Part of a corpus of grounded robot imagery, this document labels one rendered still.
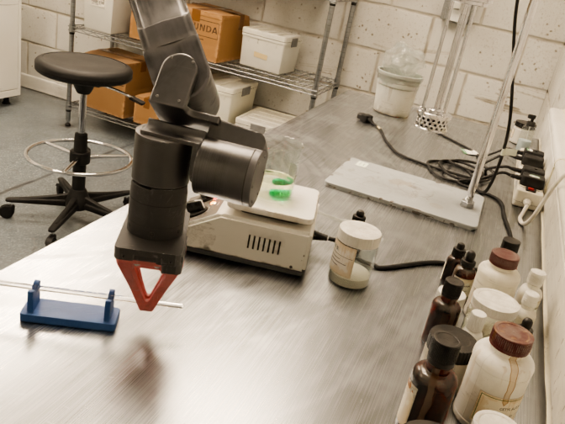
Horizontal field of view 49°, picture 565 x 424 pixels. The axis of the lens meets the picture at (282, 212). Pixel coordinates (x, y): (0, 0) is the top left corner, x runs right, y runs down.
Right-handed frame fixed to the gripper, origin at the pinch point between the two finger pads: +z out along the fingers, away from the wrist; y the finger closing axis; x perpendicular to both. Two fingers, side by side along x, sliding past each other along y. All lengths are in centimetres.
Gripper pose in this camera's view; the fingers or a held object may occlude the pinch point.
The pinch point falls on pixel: (146, 302)
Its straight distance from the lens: 69.5
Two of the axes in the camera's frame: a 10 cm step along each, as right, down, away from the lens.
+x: -9.8, -1.4, -1.2
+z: -1.8, 9.0, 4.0
